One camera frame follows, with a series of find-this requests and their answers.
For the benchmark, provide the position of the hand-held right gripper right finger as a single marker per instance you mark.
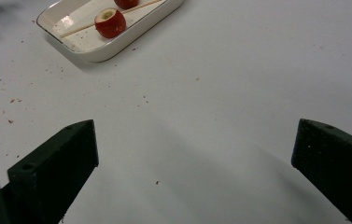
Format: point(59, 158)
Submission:
point(335, 165)

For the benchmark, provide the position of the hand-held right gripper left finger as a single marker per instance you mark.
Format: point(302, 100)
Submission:
point(58, 165)

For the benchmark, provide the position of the white rectangular tray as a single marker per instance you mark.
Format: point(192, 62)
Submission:
point(86, 43)

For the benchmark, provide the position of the thin wooden skewer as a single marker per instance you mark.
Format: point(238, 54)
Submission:
point(77, 30)

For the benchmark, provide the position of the red cored hawthorn fruit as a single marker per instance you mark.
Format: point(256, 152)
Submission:
point(110, 24)
point(126, 3)

